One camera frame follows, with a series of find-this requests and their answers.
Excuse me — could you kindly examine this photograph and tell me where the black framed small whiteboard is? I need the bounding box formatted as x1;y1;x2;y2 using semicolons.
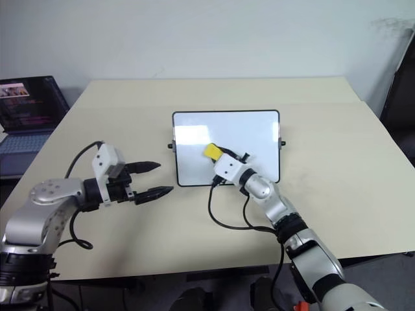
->
167;109;287;187

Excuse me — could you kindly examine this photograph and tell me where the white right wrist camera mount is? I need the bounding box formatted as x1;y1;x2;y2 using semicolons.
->
213;154;253;187

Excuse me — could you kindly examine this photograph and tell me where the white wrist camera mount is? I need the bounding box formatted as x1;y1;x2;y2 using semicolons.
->
213;154;253;187
91;142;126;208

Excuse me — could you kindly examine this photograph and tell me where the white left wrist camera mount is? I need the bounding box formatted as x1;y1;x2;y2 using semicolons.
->
91;142;126;208

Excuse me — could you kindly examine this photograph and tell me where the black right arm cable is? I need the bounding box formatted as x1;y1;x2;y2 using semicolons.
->
207;176;280;233
241;193;286;311

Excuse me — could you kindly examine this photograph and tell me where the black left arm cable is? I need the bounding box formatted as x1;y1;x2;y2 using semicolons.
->
56;141;105;251

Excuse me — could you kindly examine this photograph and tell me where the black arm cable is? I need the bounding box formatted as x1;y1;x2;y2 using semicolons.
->
56;141;105;251
241;193;286;311
207;176;280;233

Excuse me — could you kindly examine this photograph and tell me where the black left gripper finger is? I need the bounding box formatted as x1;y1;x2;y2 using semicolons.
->
124;161;162;176
134;186;174;206

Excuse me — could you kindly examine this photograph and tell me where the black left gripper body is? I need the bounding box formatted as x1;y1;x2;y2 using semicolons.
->
105;168;136;205

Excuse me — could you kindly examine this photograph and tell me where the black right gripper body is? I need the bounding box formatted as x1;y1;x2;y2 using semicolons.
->
230;149;252;165

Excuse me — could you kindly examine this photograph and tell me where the open blue laptop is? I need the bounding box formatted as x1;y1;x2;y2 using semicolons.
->
0;75;71;178

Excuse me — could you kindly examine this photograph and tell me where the yellow whiteboard eraser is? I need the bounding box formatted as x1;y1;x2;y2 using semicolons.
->
204;143;225;161

